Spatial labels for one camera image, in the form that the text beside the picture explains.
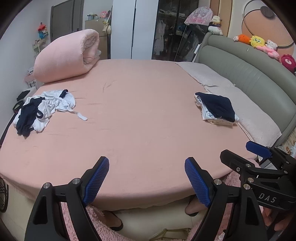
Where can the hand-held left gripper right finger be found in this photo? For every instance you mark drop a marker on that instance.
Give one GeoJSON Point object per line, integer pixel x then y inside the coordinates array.
{"type": "Point", "coordinates": [196, 180]}

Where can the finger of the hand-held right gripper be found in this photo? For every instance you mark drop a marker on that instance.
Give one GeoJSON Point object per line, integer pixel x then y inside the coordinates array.
{"type": "Point", "coordinates": [233, 160]}
{"type": "Point", "coordinates": [257, 148]}

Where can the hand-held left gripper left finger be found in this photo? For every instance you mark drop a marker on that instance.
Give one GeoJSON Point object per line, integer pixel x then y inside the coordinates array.
{"type": "Point", "coordinates": [97, 183]}

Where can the navy shorts with silver stripes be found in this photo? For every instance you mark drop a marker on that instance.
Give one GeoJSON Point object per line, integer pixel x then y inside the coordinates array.
{"type": "Point", "coordinates": [27, 115]}

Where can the stack of folded clothes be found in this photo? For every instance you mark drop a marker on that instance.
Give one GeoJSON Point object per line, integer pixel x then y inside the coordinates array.
{"type": "Point", "coordinates": [217, 104]}

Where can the person's right hand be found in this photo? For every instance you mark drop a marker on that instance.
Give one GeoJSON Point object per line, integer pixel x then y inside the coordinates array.
{"type": "Point", "coordinates": [271, 217]}

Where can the dark slipper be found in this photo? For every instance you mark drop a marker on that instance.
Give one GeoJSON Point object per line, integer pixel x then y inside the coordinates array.
{"type": "Point", "coordinates": [193, 207]}
{"type": "Point", "coordinates": [114, 221]}

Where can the printed box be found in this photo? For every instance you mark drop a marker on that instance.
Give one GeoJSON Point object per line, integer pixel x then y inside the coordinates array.
{"type": "Point", "coordinates": [289, 147]}

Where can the pink fluffy robe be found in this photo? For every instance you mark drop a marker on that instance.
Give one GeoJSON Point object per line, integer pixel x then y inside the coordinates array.
{"type": "Point", "coordinates": [97, 220]}

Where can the beige folded garment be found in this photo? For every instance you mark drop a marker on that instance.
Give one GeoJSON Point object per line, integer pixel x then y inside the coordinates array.
{"type": "Point", "coordinates": [222, 123]}

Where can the white printed folded garment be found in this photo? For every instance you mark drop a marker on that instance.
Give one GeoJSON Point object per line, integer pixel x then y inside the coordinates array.
{"type": "Point", "coordinates": [207, 113]}

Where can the pink bed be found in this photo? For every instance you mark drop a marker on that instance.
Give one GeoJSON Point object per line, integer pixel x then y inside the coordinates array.
{"type": "Point", "coordinates": [138, 115]}

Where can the grey green padded headboard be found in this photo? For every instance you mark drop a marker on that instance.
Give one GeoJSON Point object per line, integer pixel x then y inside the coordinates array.
{"type": "Point", "coordinates": [249, 67]}

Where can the white shirt with navy trim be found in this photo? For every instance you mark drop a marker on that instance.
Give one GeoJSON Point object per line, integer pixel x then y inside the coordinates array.
{"type": "Point", "coordinates": [57, 102]}

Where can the orange carrot plush toy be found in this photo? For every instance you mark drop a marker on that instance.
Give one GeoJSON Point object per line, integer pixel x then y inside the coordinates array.
{"type": "Point", "coordinates": [242, 39]}

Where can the black pouch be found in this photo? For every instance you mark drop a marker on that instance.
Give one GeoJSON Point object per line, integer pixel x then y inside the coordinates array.
{"type": "Point", "coordinates": [23, 95]}

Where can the rolled pink quilt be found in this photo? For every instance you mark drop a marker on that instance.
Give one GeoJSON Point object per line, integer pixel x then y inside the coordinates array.
{"type": "Point", "coordinates": [62, 55]}

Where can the cream yellow plush toy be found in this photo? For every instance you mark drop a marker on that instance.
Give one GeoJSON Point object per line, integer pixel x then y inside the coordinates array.
{"type": "Point", "coordinates": [216, 20]}

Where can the glass door wardrobe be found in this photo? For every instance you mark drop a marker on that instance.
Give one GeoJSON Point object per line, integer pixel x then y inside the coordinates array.
{"type": "Point", "coordinates": [171, 34]}

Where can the pink printed umbrella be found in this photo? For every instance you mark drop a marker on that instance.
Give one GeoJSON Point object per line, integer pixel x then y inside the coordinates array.
{"type": "Point", "coordinates": [198, 16]}

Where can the white shelf rack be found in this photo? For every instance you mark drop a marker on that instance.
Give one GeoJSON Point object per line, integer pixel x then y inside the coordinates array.
{"type": "Point", "coordinates": [39, 47]}

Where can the white wardrobe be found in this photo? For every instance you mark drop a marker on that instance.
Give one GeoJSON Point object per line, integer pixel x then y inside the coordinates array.
{"type": "Point", "coordinates": [122, 30]}

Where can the beige cabinet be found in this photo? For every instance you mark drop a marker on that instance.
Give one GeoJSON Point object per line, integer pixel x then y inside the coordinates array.
{"type": "Point", "coordinates": [101, 25]}

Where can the red blue plush toy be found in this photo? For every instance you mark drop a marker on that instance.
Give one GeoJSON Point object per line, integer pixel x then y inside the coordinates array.
{"type": "Point", "coordinates": [42, 31]}

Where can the grey door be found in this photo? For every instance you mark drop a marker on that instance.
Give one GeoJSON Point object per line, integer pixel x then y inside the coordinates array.
{"type": "Point", "coordinates": [64, 20]}

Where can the pink monkey plush toy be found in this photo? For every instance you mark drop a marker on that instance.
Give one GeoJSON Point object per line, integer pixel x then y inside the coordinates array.
{"type": "Point", "coordinates": [104, 14]}

